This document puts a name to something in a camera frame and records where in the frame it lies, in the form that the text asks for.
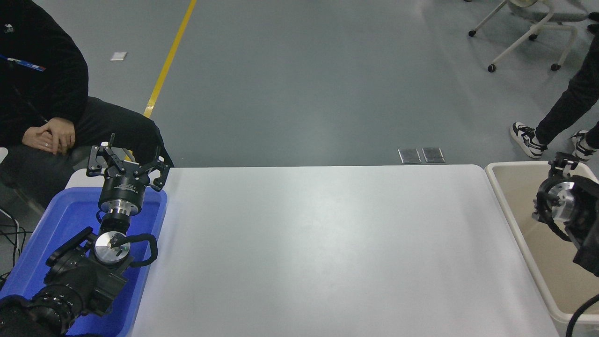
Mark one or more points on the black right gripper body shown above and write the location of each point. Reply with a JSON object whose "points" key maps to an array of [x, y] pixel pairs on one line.
{"points": [[561, 172]]}

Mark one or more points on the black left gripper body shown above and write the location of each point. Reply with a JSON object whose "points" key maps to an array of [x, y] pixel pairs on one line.
{"points": [[122, 189]]}

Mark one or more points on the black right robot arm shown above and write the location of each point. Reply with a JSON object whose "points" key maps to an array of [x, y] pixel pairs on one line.
{"points": [[587, 220]]}

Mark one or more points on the person's hand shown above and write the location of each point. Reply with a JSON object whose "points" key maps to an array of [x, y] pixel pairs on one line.
{"points": [[63, 131], [35, 138]]}

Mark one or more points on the large pale plastic bin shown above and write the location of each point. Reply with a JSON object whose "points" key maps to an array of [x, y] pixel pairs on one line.
{"points": [[519, 187]]}

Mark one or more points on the blue plastic tray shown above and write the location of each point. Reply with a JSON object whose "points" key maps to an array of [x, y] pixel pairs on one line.
{"points": [[70, 215]]}

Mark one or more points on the standing person with white sneakers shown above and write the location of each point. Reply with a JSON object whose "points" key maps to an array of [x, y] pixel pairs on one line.
{"points": [[566, 105]]}

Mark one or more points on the seated person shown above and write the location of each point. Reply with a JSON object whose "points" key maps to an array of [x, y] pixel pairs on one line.
{"points": [[37, 89]]}

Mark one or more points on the silver floor plate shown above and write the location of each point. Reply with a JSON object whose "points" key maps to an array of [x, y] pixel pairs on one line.
{"points": [[433, 155], [409, 156]]}

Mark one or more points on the white wheeled chair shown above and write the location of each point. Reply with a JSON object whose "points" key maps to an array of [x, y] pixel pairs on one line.
{"points": [[543, 14]]}

